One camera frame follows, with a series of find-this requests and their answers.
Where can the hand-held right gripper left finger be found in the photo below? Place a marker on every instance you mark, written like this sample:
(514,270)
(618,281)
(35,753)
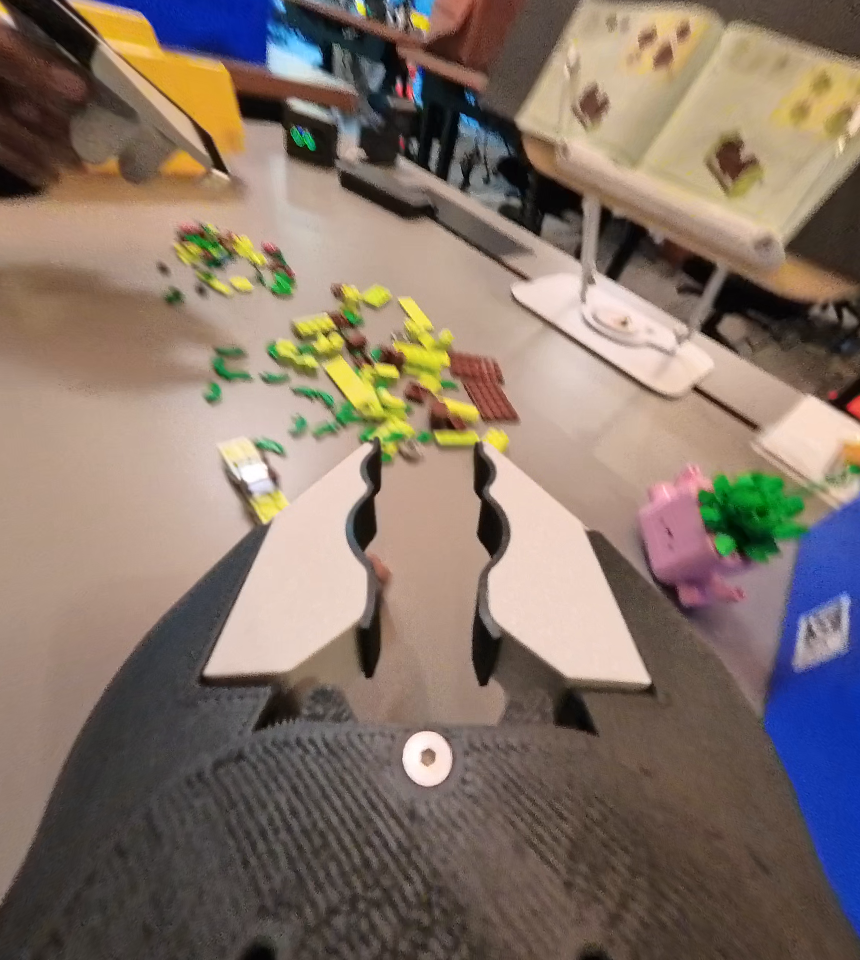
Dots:
(295,600)

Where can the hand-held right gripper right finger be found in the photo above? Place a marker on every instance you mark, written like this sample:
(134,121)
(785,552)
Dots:
(557,600)

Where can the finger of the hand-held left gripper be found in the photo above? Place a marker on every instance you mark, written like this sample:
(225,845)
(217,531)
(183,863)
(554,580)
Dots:
(160,112)

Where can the yellow and brown lego assembly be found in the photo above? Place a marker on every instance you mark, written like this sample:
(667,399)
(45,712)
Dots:
(268,506)

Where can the instruction booklet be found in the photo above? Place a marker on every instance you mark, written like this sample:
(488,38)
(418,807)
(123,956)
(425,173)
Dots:
(699,97)

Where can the person's left hand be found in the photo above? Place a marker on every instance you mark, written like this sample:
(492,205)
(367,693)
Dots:
(10,90)

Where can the yellow plastic bin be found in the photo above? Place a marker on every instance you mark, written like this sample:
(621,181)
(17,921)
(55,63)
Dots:
(197,97)

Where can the pink toy planter figure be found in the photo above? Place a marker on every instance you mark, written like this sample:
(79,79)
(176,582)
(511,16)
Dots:
(669,540)

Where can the pile of small toy pieces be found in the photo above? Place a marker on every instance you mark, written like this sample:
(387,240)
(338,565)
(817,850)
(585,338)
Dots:
(205,247)

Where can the black charger green display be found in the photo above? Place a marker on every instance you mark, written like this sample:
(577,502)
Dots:
(310,135)

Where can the pile of toy bricks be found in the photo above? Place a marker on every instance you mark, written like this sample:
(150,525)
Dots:
(490,397)

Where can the black power adapter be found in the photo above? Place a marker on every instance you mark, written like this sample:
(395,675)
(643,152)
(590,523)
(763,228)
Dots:
(381,142)

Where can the black flat box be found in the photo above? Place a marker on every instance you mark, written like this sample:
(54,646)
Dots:
(385,187)

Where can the white book stand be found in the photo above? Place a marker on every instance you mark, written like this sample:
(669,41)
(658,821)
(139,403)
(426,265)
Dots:
(550,300)

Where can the printed paper sheet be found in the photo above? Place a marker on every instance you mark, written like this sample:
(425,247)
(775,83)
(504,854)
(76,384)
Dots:
(812,439)

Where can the blue labelled plastic bin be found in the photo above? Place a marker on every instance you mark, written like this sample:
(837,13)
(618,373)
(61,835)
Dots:
(849,750)

